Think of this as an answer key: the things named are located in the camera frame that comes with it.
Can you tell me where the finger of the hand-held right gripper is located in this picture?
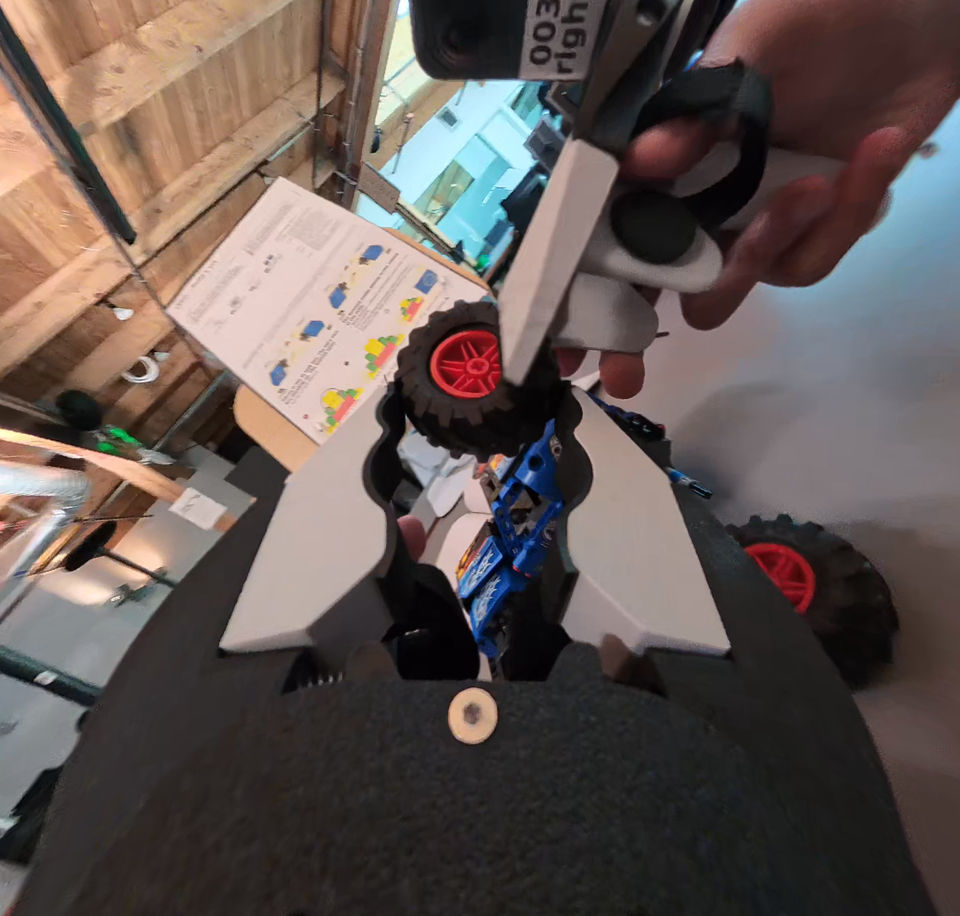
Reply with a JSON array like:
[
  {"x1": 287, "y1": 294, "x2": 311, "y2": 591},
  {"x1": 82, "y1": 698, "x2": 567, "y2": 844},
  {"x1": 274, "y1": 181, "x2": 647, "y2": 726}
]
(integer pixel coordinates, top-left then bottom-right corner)
[{"x1": 498, "y1": 138, "x2": 621, "y2": 386}]

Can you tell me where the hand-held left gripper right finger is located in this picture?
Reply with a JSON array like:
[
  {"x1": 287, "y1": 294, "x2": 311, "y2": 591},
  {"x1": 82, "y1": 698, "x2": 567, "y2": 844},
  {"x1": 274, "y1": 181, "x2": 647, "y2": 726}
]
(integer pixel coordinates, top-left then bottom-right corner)
[{"x1": 551, "y1": 385, "x2": 734, "y2": 677}]

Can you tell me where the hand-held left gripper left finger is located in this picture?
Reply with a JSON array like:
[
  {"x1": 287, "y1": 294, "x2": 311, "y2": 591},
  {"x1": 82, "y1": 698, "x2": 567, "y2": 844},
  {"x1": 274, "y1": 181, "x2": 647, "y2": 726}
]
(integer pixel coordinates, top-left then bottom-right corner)
[{"x1": 219, "y1": 385, "x2": 421, "y2": 677}]

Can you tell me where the black toy wheel red rim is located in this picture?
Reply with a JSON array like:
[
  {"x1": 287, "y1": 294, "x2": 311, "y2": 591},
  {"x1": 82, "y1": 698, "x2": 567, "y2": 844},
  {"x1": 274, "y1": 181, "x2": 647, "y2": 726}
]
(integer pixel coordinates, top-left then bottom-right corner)
[
  {"x1": 726, "y1": 514, "x2": 900, "y2": 688},
  {"x1": 395, "y1": 299, "x2": 564, "y2": 461}
]

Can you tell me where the person's right hand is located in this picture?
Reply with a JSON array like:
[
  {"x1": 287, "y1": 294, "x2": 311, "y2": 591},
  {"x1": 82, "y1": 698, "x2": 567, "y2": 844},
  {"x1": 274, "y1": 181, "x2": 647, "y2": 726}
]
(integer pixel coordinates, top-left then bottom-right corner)
[{"x1": 553, "y1": 0, "x2": 960, "y2": 401}]

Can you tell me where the blue toy monster truck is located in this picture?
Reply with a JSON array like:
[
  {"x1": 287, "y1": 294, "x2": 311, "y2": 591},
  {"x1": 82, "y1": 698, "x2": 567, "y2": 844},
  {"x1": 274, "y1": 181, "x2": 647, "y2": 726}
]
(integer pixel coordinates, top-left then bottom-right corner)
[{"x1": 456, "y1": 391, "x2": 714, "y2": 658}]

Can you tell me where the open instruction booklet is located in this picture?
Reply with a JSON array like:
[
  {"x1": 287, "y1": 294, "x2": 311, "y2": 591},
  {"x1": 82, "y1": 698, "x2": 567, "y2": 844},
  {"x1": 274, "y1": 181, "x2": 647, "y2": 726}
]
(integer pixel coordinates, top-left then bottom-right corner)
[{"x1": 397, "y1": 432, "x2": 500, "y2": 580}]

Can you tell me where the printed instruction sheet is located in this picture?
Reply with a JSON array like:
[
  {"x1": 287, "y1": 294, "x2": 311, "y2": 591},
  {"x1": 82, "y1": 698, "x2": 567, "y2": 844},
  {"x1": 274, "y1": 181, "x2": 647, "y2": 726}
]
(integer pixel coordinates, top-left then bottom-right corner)
[{"x1": 166, "y1": 177, "x2": 489, "y2": 445}]

